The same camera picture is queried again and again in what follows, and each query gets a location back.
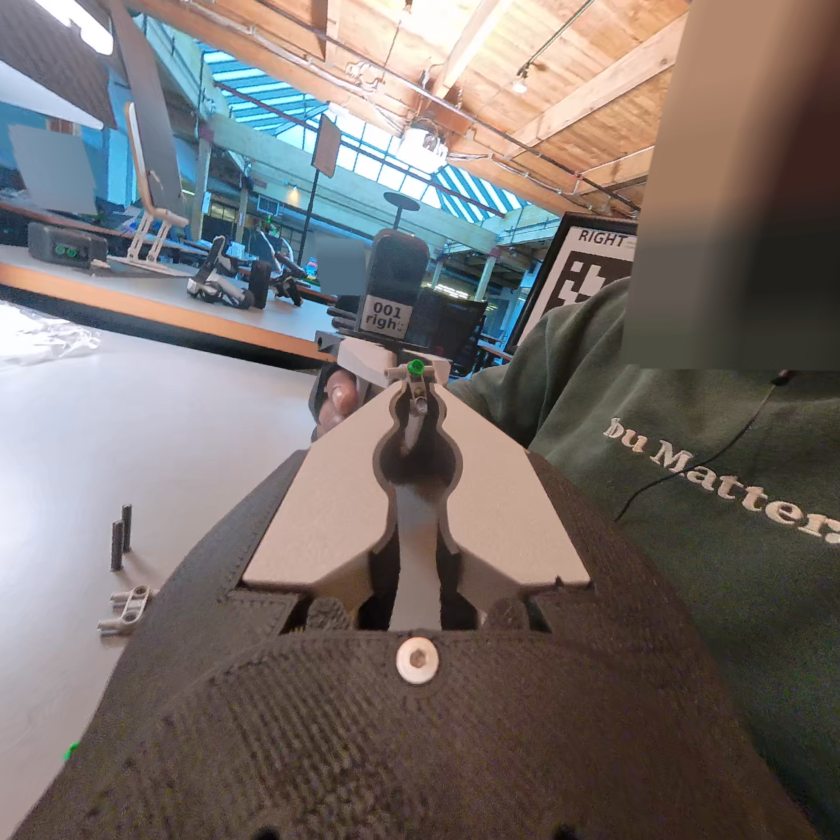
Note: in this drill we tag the black mesh office chair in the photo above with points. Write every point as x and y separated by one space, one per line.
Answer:
453 321

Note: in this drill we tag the grey case with green buttons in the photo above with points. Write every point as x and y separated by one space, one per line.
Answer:
59 246

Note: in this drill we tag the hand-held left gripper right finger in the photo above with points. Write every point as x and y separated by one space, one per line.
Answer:
512 518

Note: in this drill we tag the black round floor lamp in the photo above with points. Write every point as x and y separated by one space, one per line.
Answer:
401 200

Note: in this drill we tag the black and white robot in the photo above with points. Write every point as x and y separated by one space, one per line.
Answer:
223 289

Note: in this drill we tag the grey monitor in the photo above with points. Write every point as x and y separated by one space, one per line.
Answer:
151 131

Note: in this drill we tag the crumpled clear plastic bag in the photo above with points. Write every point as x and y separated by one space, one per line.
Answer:
33 334

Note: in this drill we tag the grey connector with green pin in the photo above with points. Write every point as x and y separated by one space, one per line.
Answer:
415 369

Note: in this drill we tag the person's right hand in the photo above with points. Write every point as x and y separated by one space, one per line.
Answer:
338 397

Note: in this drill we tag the plain grey lego connector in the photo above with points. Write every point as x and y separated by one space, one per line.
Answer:
131 607

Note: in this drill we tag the green lego pin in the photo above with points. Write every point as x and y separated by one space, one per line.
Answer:
71 751

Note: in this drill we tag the pendant ceiling lamp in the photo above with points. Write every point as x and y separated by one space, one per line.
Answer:
420 148

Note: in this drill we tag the wooden edged table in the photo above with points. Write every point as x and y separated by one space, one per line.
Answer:
197 315

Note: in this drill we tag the person's green sweatshirt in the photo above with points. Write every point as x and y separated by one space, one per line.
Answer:
722 590

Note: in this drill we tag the white monitor stand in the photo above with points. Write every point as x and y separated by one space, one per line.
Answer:
148 239

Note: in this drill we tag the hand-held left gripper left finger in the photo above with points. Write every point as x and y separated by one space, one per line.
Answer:
315 518

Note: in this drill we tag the sign on black pole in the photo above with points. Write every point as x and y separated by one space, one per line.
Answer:
326 144

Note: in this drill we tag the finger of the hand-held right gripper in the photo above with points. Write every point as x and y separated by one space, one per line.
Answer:
441 369
361 361

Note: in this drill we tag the dark grey lego axle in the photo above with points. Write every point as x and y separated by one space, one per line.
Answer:
127 528
118 544

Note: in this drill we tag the black framed marker board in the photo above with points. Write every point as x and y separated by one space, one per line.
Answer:
577 275

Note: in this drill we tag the person's right forearm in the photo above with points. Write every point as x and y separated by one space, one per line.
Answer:
558 367

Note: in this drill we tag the ceiling spot light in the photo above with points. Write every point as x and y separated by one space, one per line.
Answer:
520 84

